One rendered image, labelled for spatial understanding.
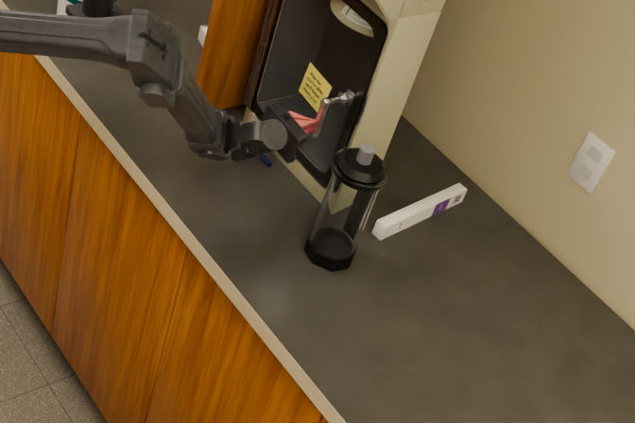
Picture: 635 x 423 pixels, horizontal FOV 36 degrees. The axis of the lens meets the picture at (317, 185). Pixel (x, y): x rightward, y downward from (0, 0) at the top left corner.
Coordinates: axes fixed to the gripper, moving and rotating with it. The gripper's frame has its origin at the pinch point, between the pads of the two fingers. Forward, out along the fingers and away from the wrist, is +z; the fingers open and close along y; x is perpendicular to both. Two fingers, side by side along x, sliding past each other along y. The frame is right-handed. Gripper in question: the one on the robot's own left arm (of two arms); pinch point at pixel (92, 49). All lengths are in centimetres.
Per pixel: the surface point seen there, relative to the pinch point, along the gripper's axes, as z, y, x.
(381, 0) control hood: -35, 26, -45
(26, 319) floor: 110, 5, 24
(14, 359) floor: 110, -4, 13
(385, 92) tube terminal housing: -14, 36, -45
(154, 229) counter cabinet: 29.8, 5.0, -24.7
